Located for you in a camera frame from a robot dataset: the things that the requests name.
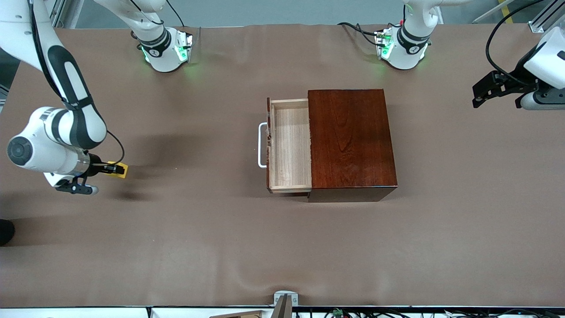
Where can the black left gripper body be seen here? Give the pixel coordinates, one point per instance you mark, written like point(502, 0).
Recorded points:
point(517, 80)

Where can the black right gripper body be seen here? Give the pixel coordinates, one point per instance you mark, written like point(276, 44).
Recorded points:
point(94, 168)

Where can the yellow wooden block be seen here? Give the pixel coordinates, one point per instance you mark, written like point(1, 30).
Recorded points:
point(122, 174)

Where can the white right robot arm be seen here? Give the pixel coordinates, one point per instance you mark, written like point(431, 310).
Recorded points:
point(70, 128)

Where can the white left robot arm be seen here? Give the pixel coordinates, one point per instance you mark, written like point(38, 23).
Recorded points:
point(406, 55)

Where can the brown table cloth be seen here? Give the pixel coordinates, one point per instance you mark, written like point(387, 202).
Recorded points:
point(176, 243)

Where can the dark brown wooden cabinet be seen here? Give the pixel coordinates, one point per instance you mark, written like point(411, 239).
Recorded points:
point(353, 141)

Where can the light wooden board piece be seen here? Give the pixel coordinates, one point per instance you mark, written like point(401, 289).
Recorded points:
point(242, 315)

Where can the aluminium frame profile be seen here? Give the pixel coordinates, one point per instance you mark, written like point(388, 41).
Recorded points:
point(545, 17)

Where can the grey metal clamp bracket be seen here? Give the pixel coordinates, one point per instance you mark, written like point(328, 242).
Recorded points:
point(285, 298)

